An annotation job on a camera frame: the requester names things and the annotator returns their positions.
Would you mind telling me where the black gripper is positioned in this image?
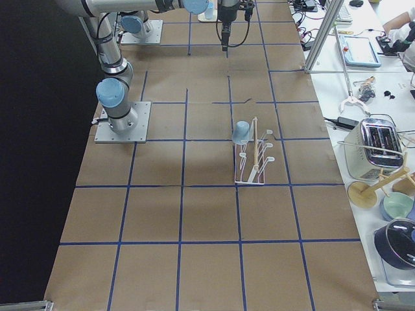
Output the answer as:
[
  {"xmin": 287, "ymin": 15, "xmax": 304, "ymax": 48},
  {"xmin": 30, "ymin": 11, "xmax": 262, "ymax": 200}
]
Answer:
[{"xmin": 217, "ymin": 0, "xmax": 254, "ymax": 52}]

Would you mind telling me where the light blue plastic cup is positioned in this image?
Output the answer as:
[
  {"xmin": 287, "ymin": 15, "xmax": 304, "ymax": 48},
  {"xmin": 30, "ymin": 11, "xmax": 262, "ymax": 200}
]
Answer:
[{"xmin": 231, "ymin": 121, "xmax": 250, "ymax": 145}]

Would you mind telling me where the blue cup on tray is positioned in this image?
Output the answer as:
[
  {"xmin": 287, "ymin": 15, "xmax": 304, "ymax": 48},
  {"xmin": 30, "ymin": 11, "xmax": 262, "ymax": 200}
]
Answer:
[{"xmin": 204, "ymin": 2, "xmax": 215, "ymax": 19}]

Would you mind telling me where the white serving tray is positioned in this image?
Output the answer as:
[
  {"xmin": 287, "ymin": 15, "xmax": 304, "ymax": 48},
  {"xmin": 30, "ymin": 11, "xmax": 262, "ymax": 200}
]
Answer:
[{"xmin": 197, "ymin": 8, "xmax": 217, "ymax": 23}]

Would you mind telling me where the wooden rack dowel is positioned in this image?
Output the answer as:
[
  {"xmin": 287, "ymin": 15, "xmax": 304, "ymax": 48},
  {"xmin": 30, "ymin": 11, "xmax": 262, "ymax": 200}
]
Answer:
[{"xmin": 252, "ymin": 117, "xmax": 259, "ymax": 172}]

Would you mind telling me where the white keyboard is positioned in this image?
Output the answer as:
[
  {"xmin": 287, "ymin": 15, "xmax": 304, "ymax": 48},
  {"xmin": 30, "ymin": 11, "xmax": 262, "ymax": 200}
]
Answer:
[{"xmin": 335, "ymin": 5, "xmax": 353, "ymax": 25}]

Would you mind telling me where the blue framed tablet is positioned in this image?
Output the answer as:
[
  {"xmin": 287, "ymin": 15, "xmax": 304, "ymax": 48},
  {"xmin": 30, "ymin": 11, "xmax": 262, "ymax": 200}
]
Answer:
[{"xmin": 339, "ymin": 35, "xmax": 381, "ymax": 68}]

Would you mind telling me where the white grabber tool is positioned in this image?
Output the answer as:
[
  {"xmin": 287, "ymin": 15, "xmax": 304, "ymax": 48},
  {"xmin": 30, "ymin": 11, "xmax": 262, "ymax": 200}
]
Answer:
[{"xmin": 333, "ymin": 27, "xmax": 370, "ymax": 116}]

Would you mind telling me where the black power adapter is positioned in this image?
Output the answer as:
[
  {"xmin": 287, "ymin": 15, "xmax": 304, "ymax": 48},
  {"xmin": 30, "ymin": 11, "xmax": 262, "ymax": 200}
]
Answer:
[{"xmin": 337, "ymin": 117, "xmax": 359, "ymax": 130}]

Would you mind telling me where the person at desk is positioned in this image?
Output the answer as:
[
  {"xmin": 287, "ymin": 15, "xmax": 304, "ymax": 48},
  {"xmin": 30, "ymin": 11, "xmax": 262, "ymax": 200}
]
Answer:
[{"xmin": 383, "ymin": 7, "xmax": 414, "ymax": 72}]

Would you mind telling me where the silver toaster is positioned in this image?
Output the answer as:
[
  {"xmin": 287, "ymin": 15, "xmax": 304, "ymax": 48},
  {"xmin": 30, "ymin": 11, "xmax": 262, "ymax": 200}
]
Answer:
[{"xmin": 343, "ymin": 117, "xmax": 404, "ymax": 181}]

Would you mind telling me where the wooden mug tree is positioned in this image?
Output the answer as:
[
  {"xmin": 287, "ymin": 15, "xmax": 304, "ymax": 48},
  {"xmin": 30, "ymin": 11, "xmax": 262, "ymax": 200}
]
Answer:
[{"xmin": 347, "ymin": 152, "xmax": 410, "ymax": 209}]

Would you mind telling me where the green bowl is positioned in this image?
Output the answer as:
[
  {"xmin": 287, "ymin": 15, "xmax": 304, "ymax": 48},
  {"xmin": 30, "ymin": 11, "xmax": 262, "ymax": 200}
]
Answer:
[{"xmin": 379, "ymin": 192, "xmax": 414, "ymax": 221}]

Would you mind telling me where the dark blue pot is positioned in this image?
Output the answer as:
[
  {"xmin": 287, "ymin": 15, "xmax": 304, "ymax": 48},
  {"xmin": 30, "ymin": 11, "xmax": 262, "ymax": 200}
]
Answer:
[{"xmin": 374, "ymin": 218, "xmax": 414, "ymax": 270}]

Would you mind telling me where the black camera cable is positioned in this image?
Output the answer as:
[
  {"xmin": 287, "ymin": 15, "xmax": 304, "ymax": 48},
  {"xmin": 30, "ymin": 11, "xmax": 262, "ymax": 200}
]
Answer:
[{"xmin": 225, "ymin": 6, "xmax": 255, "ymax": 48}]

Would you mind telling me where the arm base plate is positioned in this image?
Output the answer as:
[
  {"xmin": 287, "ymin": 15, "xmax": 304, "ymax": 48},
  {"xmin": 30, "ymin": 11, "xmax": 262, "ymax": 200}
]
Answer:
[
  {"xmin": 94, "ymin": 102, "xmax": 152, "ymax": 144},
  {"xmin": 120, "ymin": 16, "xmax": 163, "ymax": 45}
]

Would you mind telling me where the aluminium frame post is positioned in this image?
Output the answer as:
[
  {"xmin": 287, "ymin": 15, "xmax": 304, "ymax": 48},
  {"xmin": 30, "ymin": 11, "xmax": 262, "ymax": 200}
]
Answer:
[{"xmin": 303, "ymin": 0, "xmax": 343, "ymax": 73}]

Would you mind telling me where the white wire cup rack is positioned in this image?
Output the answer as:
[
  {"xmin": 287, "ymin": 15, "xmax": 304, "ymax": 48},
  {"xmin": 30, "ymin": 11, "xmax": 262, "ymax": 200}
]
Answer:
[{"xmin": 234, "ymin": 129, "xmax": 275, "ymax": 185}]

